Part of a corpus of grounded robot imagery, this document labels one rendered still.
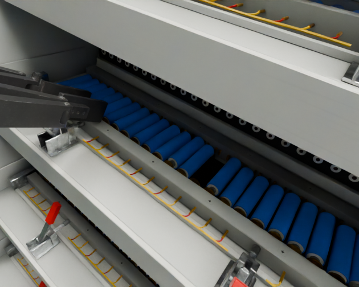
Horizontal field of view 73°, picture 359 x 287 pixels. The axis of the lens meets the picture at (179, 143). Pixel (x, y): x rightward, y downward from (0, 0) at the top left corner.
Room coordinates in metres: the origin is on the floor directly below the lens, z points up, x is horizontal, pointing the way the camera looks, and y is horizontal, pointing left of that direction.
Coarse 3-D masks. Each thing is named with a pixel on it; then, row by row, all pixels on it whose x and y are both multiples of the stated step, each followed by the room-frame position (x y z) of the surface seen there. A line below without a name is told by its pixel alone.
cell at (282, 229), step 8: (288, 200) 0.25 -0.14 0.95; (296, 200) 0.26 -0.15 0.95; (280, 208) 0.24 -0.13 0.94; (288, 208) 0.24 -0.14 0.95; (296, 208) 0.25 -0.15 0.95; (280, 216) 0.23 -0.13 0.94; (288, 216) 0.23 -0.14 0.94; (272, 224) 0.22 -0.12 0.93; (280, 224) 0.22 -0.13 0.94; (288, 224) 0.22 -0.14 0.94; (280, 232) 0.21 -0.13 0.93
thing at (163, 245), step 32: (0, 64) 0.34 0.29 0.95; (32, 64) 0.38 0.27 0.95; (64, 64) 0.43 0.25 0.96; (160, 96) 0.39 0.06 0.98; (0, 128) 0.31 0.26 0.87; (32, 128) 0.29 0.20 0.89; (224, 128) 0.34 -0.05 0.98; (32, 160) 0.27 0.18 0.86; (64, 160) 0.25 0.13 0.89; (96, 160) 0.26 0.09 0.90; (288, 160) 0.30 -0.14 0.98; (64, 192) 0.24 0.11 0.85; (96, 192) 0.22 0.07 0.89; (128, 192) 0.23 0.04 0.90; (352, 192) 0.26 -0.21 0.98; (96, 224) 0.22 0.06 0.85; (128, 224) 0.19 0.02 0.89; (160, 224) 0.20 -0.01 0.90; (160, 256) 0.17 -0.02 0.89; (192, 256) 0.18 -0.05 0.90; (224, 256) 0.19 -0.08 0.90
